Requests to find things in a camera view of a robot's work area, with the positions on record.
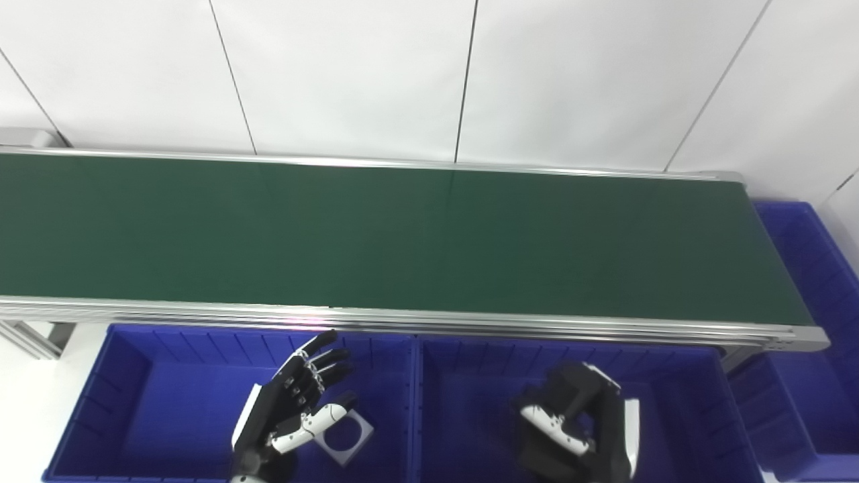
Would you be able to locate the black cylinder block part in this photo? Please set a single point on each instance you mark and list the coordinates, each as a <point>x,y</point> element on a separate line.
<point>547,463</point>

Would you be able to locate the green conveyor belt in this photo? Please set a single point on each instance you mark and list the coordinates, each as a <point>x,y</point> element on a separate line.
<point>402,235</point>
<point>470,324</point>

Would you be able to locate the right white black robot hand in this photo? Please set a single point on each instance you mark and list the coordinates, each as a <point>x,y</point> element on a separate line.
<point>607,429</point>

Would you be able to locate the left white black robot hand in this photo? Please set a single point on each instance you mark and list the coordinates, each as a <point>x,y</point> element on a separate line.
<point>282,409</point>

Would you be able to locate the aluminium conveyor leg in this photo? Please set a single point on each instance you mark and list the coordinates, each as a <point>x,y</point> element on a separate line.
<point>33,339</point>
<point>741,359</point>

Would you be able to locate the blue plastic bin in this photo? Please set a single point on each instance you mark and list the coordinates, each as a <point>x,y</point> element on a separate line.
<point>168,416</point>
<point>832,376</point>
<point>470,402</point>

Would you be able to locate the grey square plate with hole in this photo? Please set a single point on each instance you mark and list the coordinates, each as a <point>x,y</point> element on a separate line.
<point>362,429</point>

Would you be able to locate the grey conveyor end cover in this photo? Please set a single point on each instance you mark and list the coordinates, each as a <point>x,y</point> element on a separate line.
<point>27,137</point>

